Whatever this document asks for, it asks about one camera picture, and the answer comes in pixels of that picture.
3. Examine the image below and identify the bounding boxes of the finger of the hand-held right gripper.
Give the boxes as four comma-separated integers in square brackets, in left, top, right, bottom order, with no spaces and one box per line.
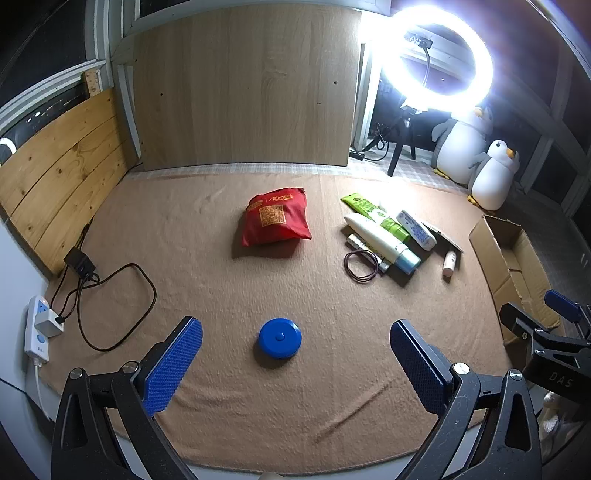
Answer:
[544,290,591,340]
[500,302,548,352]

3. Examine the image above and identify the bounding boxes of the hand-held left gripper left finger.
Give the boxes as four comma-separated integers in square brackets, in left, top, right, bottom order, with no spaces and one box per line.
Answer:
[51,316,204,480]

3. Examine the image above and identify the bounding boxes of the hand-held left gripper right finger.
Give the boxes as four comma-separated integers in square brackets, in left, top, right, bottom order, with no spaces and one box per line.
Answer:
[389,318,543,480]

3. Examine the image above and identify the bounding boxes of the cardboard box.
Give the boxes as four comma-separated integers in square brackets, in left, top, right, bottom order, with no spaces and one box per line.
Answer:
[468,213,566,352]

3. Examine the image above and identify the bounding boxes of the blue round tape measure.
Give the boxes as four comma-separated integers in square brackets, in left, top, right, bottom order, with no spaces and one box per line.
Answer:
[257,318,303,360]

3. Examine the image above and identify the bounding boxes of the white card packet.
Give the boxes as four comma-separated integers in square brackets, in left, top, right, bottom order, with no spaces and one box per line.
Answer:
[422,220,464,254]

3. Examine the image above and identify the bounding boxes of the brown hair tie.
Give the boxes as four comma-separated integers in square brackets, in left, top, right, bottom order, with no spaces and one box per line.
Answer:
[343,249,383,283]

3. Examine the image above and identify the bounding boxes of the star print tissue pack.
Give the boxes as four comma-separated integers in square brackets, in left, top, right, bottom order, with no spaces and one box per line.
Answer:
[396,209,437,251]

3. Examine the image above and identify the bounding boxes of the small patterned tube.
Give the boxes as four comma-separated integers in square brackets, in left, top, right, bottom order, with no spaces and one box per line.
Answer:
[346,233,391,274]

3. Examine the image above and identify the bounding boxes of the white bottle with blue cap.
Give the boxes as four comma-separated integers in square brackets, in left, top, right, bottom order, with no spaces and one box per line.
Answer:
[345,212,422,274]

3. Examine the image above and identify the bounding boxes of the green squeeze tube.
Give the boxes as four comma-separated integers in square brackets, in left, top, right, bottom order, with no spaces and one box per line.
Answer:
[341,193,411,243]

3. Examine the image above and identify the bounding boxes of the red cloth bag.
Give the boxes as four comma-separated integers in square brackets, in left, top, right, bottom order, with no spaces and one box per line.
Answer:
[240,187,312,247]

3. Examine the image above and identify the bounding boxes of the person's right hand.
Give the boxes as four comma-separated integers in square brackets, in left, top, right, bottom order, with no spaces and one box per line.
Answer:
[539,391,571,437]

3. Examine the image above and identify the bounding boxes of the brown blanket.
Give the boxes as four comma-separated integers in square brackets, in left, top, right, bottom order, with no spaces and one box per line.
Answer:
[44,173,561,478]

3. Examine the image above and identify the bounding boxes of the white plug charger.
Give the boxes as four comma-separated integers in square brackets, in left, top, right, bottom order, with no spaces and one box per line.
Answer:
[34,311,65,339]

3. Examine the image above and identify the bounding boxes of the white power strip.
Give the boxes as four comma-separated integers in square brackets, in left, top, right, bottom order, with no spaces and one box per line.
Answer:
[24,295,51,365]

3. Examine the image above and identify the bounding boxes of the black power adapter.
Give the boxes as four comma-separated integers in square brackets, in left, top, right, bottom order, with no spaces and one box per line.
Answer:
[63,247,100,280]

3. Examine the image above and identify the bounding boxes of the small penguin plush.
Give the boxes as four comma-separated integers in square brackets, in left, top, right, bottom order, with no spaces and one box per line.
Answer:
[466,140,522,208]

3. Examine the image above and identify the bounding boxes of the checked bed sheet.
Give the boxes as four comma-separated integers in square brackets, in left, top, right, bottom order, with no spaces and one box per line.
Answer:
[129,159,568,208]

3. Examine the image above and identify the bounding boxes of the large penguin plush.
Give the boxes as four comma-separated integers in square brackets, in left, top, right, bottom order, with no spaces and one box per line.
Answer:
[431,105,497,185]

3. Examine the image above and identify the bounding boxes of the pine plank panel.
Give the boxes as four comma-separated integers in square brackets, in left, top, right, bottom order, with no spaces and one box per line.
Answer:
[0,69,130,278]

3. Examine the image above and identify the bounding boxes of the light wooden board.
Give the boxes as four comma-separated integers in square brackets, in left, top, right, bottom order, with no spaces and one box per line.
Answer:
[131,4,363,171]

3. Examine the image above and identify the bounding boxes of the phone holder on gooseneck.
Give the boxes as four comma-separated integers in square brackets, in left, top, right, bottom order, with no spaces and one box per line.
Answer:
[403,29,437,86]

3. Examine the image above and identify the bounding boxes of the black cable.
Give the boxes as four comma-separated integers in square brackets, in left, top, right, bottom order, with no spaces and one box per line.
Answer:
[48,263,158,354]

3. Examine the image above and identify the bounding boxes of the white power cord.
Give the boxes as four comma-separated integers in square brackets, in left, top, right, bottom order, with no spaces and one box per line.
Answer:
[31,362,58,421]

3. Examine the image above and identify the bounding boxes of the white window frame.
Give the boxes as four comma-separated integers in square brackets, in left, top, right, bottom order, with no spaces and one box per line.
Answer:
[83,0,144,169]

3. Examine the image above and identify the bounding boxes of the ring light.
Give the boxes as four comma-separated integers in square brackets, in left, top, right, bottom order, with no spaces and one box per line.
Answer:
[379,9,495,114]

